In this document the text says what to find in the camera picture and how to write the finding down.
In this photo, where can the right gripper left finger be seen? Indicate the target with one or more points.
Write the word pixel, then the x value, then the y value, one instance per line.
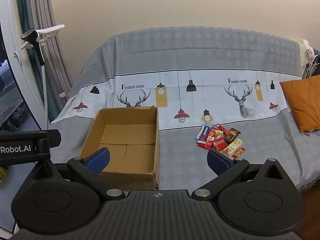
pixel 88 171

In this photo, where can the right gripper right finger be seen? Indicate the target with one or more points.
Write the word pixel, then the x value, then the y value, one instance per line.
pixel 227 171

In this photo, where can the cream green snack packet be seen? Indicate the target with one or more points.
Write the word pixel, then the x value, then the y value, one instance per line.
pixel 232 147

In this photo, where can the red square snack packet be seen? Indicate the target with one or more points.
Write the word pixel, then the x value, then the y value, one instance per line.
pixel 220 144

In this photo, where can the blue white tube snack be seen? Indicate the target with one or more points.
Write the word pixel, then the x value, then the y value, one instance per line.
pixel 203 133

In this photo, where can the red orange snack packet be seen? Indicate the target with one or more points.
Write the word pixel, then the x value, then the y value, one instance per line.
pixel 211 135

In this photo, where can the black orange chocolate bar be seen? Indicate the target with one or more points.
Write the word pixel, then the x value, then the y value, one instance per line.
pixel 231 136

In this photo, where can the long red snack packet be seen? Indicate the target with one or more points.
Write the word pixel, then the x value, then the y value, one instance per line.
pixel 220 127

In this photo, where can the brown cardboard box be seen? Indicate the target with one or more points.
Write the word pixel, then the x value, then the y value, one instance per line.
pixel 132 137

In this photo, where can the grey printed sofa cover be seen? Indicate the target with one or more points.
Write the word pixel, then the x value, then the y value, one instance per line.
pixel 194 76

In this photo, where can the orange cushion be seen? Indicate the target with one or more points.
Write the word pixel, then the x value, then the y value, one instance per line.
pixel 302 97

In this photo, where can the garment steamer head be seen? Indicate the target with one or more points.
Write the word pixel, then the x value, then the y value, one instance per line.
pixel 34 37

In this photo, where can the grey curtain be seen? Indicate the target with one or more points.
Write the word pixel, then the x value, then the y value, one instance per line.
pixel 38 14

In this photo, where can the white window frame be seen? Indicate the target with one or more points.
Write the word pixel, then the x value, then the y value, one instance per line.
pixel 19 61

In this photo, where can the dark bag with strings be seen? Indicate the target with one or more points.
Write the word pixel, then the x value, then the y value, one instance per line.
pixel 309 59

